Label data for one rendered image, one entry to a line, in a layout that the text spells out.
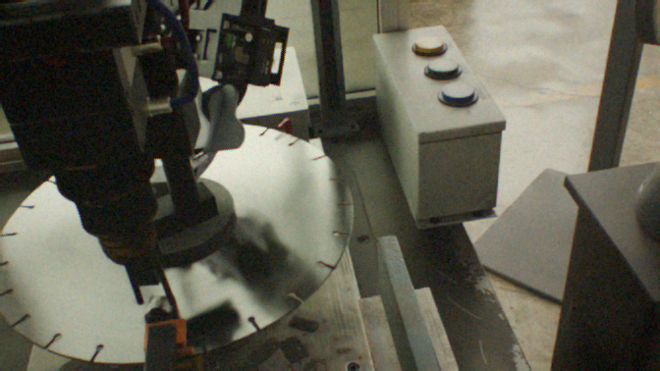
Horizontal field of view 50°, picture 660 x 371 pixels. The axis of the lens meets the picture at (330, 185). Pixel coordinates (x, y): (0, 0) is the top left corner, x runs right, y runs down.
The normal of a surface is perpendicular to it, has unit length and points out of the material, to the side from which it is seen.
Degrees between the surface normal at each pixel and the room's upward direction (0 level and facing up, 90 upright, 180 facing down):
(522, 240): 0
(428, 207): 90
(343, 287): 0
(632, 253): 0
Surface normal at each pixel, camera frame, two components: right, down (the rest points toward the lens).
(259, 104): -0.08, -0.80
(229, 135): -0.68, -0.07
